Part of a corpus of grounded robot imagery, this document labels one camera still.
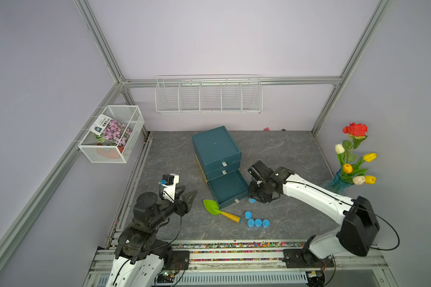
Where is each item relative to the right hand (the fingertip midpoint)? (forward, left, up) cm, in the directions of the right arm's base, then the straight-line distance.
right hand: (249, 195), depth 81 cm
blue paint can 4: (-10, -4, -7) cm, 13 cm away
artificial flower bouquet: (+9, -43, +13) cm, 46 cm away
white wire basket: (+12, +63, +20) cm, 67 cm away
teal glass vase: (+3, -41, +4) cm, 41 cm away
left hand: (-4, +24, +14) cm, 28 cm away
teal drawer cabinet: (+16, +15, +11) cm, 25 cm away
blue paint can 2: (-6, 0, -8) cm, 10 cm away
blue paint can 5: (-10, -8, -8) cm, 15 cm away
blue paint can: (-5, -1, +5) cm, 7 cm away
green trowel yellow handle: (-2, +17, -9) cm, 20 cm away
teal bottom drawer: (+7, +9, -8) cm, 14 cm away
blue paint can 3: (-10, 0, -8) cm, 13 cm away
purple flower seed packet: (+18, +58, +24) cm, 65 cm away
